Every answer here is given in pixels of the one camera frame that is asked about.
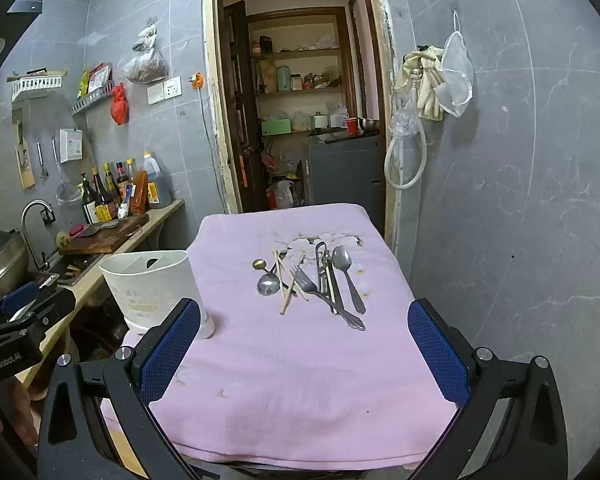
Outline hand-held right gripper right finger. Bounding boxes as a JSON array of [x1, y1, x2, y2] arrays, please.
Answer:
[[406, 298, 568, 480]]

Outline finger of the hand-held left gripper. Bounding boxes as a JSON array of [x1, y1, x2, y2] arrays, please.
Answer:
[[0, 280, 61, 313], [0, 287, 77, 342]]

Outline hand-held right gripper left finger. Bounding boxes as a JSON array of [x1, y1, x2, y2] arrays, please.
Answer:
[[37, 297, 203, 480]]

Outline white plastic utensil holder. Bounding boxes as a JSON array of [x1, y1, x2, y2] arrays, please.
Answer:
[[99, 250, 216, 341]]

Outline round steel soup spoon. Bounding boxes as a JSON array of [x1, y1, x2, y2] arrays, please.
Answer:
[[257, 273, 293, 296]]

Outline wooden chopstick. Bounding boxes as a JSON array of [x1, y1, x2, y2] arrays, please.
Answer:
[[269, 244, 311, 302], [281, 255, 309, 311], [278, 253, 307, 316], [275, 249, 297, 297]]

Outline small brass spoon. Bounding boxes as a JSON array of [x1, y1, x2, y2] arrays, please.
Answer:
[[252, 258, 296, 295]]

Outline large steel spoon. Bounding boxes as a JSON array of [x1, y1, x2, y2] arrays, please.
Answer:
[[332, 246, 367, 315]]

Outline metal vegetable peeler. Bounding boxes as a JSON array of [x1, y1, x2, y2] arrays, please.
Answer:
[[314, 241, 329, 296]]

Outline steel fork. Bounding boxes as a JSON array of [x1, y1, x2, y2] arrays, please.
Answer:
[[288, 265, 367, 332]]

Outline person's left hand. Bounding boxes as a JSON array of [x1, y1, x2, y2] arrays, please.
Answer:
[[0, 374, 35, 443]]

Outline steel wok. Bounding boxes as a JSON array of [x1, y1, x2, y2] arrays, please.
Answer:
[[0, 230, 31, 302]]

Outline kitchen counter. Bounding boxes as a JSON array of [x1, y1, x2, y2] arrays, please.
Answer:
[[10, 199, 186, 401]]

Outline wooden cutting board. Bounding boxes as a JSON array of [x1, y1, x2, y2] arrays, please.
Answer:
[[57, 212, 151, 256]]

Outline steel faucet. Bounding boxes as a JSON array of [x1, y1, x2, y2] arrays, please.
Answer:
[[21, 200, 56, 272]]

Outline pink floral cloth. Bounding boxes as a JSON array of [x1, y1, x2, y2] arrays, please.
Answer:
[[100, 202, 461, 466]]

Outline hanging wooden board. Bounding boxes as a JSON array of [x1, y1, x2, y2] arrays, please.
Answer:
[[12, 110, 36, 190]]

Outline hanging metal spatula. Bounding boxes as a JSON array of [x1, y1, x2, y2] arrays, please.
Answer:
[[35, 135, 50, 180]]

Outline orange seasoning packet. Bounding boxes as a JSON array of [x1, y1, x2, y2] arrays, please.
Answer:
[[130, 170, 149, 216]]

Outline small red-capped sauce bottle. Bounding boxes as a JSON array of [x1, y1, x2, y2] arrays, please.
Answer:
[[115, 160, 135, 201]]

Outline large cooking oil jug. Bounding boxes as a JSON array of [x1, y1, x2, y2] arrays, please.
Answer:
[[142, 152, 173, 209]]

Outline white and red plastic bag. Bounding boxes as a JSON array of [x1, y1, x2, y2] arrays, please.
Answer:
[[267, 180, 296, 211]]

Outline grey cabinet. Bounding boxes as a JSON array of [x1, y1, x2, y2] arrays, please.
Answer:
[[300, 132, 387, 235]]

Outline dark wooden door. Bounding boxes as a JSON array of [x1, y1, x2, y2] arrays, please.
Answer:
[[223, 1, 269, 213]]

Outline red snack packet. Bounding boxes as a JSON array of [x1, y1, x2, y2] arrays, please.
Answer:
[[87, 62, 112, 93]]

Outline clear plastic bag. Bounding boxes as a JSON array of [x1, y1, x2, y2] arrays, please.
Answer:
[[390, 91, 423, 138]]

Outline green box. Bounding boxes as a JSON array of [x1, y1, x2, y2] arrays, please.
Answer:
[[261, 119, 293, 137]]

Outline clear bag of dried goods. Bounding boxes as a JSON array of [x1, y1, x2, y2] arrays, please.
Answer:
[[122, 20, 170, 85]]

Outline black range hood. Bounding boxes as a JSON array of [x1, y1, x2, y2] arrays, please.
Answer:
[[0, 0, 46, 84]]

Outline cream rubber gloves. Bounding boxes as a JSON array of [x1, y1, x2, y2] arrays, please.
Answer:
[[399, 45, 446, 122]]

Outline white mesh bag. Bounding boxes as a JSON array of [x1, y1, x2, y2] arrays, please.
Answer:
[[440, 10, 475, 118]]

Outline wooden shelf unit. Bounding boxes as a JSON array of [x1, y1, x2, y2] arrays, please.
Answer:
[[247, 7, 357, 137]]

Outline hanging wire strainer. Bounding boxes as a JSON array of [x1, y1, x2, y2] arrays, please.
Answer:
[[51, 135, 84, 209]]

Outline white wall box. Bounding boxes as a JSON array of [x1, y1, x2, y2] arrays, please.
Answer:
[[59, 128, 83, 163]]

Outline white hose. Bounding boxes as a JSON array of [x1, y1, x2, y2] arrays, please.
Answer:
[[384, 95, 428, 191]]

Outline white wall rack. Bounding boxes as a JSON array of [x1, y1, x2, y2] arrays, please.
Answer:
[[7, 70, 68, 104]]

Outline metal wall shelf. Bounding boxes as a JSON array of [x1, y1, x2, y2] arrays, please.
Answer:
[[70, 80, 116, 116]]

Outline white power cable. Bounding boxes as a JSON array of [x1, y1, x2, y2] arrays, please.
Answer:
[[199, 87, 231, 211]]

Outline white wall socket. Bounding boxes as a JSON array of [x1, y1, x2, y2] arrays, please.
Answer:
[[147, 76, 182, 106]]

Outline door frame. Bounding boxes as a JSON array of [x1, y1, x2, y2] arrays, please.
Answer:
[[202, 0, 400, 253]]

